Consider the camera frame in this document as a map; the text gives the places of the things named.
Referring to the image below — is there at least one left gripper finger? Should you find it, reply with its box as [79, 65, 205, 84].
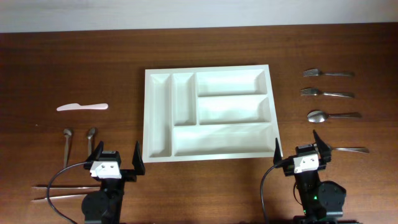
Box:
[88, 141, 104, 162]
[132, 141, 146, 175]

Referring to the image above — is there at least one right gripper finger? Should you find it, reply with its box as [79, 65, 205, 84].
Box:
[273, 138, 282, 166]
[313, 130, 331, 163]

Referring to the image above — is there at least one metal tablespoon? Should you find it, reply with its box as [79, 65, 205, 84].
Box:
[328, 145, 370, 154]
[307, 110, 362, 123]

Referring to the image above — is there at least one metal fork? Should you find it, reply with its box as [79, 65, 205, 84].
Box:
[300, 88, 354, 98]
[303, 68, 354, 77]

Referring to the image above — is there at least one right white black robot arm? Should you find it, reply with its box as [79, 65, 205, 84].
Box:
[272, 131, 357, 224]

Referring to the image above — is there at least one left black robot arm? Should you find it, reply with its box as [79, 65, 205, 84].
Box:
[81, 141, 146, 224]

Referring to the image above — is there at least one right small metal teaspoon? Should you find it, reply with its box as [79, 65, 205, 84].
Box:
[86, 127, 96, 156]

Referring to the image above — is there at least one small metal teaspoon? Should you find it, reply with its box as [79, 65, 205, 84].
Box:
[86, 127, 96, 156]
[63, 128, 73, 168]

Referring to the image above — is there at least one left small metal teaspoon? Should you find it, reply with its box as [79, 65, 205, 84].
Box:
[63, 128, 73, 168]

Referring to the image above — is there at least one pink plastic knife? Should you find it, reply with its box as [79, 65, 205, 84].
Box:
[57, 103, 109, 111]

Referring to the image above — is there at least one white plastic cutlery tray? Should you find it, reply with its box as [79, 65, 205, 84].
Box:
[142, 65, 280, 162]

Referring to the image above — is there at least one right black cable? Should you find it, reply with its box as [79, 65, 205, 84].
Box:
[259, 158, 290, 224]

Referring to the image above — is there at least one black cable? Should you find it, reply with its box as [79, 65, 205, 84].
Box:
[259, 158, 290, 224]
[46, 161, 94, 224]

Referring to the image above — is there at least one left black cable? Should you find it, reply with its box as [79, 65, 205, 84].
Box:
[46, 161, 94, 224]

